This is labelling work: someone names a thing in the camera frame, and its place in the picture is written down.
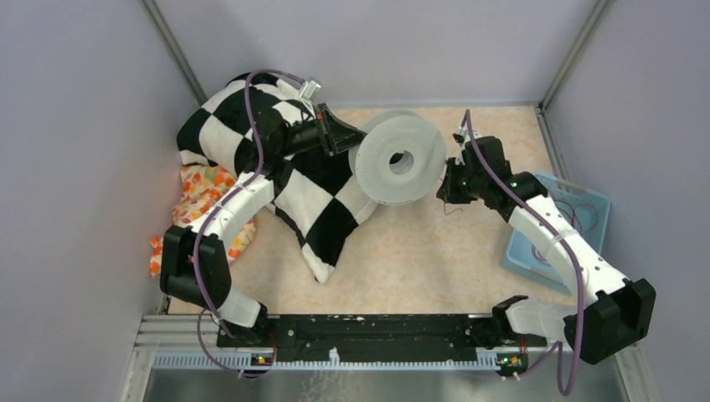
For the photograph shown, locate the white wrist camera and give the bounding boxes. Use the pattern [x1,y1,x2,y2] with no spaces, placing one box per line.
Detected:
[299,79,322,104]
[452,126,471,149]

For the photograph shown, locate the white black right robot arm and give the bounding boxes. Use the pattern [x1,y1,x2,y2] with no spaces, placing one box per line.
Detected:
[436,134,656,364]

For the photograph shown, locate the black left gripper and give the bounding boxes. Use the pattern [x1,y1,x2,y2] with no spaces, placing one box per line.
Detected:
[277,102,369,157]

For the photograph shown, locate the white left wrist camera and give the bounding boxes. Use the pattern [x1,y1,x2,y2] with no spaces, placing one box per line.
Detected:
[299,79,322,104]

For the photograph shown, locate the light blue plastic basket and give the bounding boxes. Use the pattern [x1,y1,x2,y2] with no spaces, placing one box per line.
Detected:
[502,173,611,295]

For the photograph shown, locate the orange floral cloth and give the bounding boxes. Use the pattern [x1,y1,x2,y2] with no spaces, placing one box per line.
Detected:
[172,165,256,264]

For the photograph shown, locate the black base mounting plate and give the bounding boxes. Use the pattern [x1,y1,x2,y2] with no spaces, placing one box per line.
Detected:
[216,314,547,363]

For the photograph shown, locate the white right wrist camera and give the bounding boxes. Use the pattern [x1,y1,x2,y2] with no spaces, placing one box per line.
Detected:
[452,126,471,149]

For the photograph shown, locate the black white checkered pillow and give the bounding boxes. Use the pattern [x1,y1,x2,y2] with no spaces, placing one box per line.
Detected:
[177,74,378,283]

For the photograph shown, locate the grey plastic cable spool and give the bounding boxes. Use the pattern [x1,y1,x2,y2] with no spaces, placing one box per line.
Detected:
[348,109,446,206]

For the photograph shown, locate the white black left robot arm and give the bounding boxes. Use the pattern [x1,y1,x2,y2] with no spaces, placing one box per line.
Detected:
[161,103,377,347]

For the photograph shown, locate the red thin wire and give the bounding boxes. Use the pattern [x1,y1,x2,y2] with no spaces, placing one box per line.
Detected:
[441,172,601,262]

